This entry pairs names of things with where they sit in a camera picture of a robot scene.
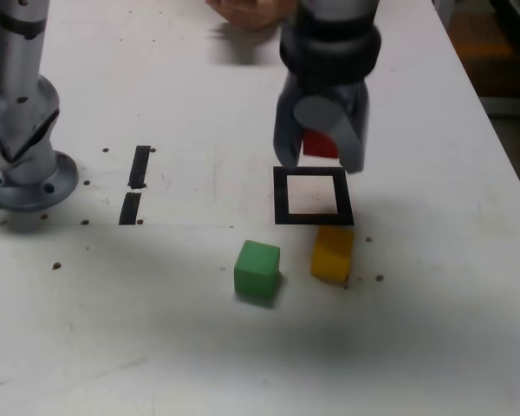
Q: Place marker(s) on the green cube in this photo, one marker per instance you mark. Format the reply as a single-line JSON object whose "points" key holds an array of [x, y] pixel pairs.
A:
{"points": [[255, 268]]}

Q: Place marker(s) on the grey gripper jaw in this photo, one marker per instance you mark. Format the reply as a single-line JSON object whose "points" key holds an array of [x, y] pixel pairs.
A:
{"points": [[318, 112], [286, 138]]}

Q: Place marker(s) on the black tape strip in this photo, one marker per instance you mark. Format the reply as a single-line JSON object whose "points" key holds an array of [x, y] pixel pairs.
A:
{"points": [[139, 167]]}

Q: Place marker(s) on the yellow cube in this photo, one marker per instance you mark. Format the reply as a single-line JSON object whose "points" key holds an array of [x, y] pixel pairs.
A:
{"points": [[331, 255]]}

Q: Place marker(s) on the brown wooden furniture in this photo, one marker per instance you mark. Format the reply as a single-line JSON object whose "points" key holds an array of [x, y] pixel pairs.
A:
{"points": [[494, 43]]}

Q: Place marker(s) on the person's hand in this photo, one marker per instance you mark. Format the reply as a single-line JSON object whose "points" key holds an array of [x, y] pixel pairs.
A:
{"points": [[251, 13]]}

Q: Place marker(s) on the black tape square outline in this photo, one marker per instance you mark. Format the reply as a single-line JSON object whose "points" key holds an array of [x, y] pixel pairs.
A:
{"points": [[281, 195]]}

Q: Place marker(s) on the red cube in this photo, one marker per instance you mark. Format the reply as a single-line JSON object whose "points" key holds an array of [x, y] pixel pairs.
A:
{"points": [[318, 145]]}

